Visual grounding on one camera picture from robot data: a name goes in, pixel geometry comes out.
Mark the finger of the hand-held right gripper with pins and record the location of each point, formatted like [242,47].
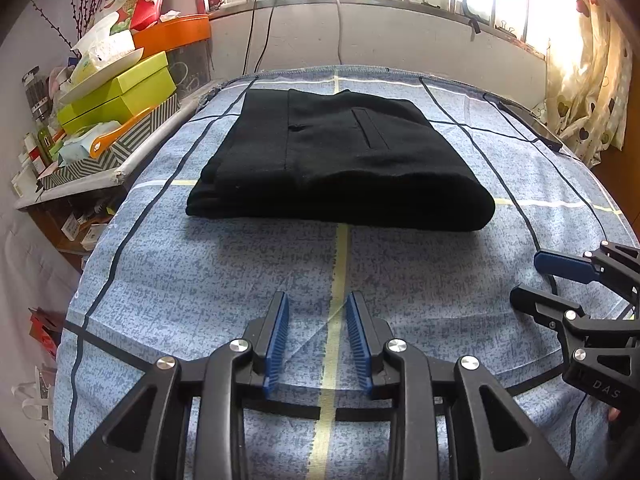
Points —
[542,305]
[562,266]

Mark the dried branches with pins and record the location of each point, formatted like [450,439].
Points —
[76,15]

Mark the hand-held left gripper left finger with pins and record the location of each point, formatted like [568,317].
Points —
[277,340]

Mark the person's right hand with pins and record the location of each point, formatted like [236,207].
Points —
[614,414]

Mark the orange lidded storage box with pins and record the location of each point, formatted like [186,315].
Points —
[175,32]

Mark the green bottle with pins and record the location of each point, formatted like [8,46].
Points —
[44,145]

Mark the lime green cardboard box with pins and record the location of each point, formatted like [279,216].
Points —
[125,95]

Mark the glass jar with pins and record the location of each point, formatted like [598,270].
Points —
[37,92]

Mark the blue checked bed sheet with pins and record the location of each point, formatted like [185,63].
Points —
[200,270]

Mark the black pants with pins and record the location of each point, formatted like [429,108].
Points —
[340,170]

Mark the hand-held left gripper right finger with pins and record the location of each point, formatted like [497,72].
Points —
[359,340]

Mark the striped cardboard tray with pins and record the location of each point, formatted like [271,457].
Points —
[127,142]

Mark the red bag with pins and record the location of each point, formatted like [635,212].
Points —
[47,332]

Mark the heart print curtain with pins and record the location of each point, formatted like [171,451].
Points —
[585,75]

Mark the wet wipes pack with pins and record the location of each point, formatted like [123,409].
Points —
[80,149]

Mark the white tissue pack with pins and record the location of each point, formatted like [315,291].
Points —
[100,47]

